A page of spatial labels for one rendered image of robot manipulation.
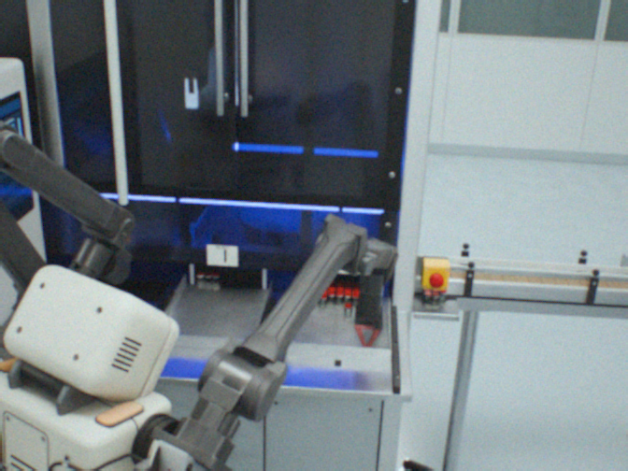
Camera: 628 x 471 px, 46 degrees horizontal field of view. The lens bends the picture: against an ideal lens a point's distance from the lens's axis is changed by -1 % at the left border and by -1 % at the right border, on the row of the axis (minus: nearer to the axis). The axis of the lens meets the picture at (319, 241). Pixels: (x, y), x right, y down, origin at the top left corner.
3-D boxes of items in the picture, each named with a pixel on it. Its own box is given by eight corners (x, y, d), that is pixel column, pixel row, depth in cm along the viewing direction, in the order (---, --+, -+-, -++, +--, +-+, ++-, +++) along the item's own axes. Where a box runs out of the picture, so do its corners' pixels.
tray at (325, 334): (299, 292, 217) (299, 281, 216) (388, 297, 216) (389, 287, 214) (286, 354, 186) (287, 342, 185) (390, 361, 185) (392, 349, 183)
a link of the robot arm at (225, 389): (192, 405, 106) (224, 421, 105) (228, 344, 110) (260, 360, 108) (205, 420, 114) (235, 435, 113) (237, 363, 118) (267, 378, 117)
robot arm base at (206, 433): (146, 435, 104) (211, 468, 98) (176, 385, 107) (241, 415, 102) (174, 453, 111) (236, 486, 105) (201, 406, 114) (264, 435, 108)
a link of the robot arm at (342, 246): (331, 194, 136) (381, 215, 133) (324, 244, 146) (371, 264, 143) (195, 376, 108) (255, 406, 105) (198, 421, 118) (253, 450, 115)
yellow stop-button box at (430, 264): (420, 278, 211) (422, 254, 208) (445, 278, 211) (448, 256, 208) (421, 290, 204) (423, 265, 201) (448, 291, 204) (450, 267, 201)
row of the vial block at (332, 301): (311, 304, 210) (311, 289, 208) (375, 307, 209) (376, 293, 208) (310, 307, 208) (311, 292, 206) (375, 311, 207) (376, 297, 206)
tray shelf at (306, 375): (168, 289, 220) (168, 283, 219) (405, 305, 216) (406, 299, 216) (117, 380, 176) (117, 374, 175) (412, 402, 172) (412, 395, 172)
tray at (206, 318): (184, 284, 219) (184, 274, 217) (272, 290, 218) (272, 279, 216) (153, 344, 188) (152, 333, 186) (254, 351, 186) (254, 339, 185)
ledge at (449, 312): (411, 295, 222) (411, 290, 221) (454, 298, 221) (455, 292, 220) (413, 319, 209) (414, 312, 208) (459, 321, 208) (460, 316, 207)
